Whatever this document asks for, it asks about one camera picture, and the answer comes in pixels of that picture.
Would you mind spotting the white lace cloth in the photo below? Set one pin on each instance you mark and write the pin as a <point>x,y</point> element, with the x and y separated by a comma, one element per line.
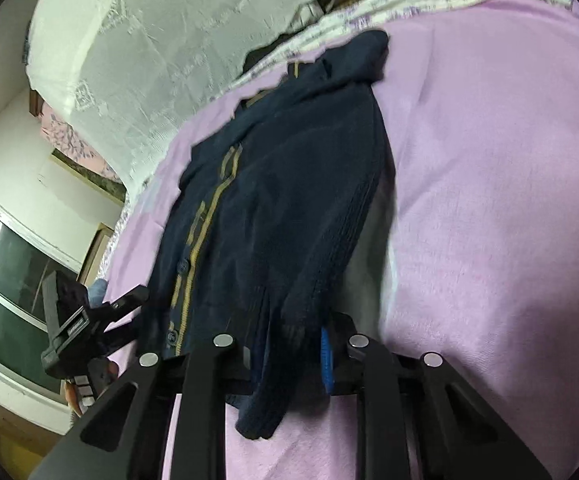
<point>144,60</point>

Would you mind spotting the wooden frame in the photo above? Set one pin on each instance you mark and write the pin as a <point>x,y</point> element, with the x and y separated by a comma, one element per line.
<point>97,250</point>

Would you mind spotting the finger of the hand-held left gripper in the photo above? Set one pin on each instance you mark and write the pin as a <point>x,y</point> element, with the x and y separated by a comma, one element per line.
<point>124,302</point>
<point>119,337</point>

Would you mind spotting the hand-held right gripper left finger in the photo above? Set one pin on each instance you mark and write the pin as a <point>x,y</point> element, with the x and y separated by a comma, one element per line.
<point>204,385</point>

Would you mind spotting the person's left hand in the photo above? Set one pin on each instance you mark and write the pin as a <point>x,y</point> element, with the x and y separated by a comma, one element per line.
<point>98,292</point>

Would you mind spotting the pink floral quilt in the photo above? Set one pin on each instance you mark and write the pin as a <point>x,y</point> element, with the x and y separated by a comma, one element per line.
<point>64,132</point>

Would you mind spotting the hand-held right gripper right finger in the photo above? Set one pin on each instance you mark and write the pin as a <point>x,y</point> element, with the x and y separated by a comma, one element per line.
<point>326,365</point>

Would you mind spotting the navy knit cardigan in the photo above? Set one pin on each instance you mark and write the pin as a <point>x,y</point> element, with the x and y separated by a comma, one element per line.
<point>279,200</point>

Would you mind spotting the brown wooden cabinet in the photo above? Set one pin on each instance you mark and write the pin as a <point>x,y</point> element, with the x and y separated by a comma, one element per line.
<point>34,102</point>

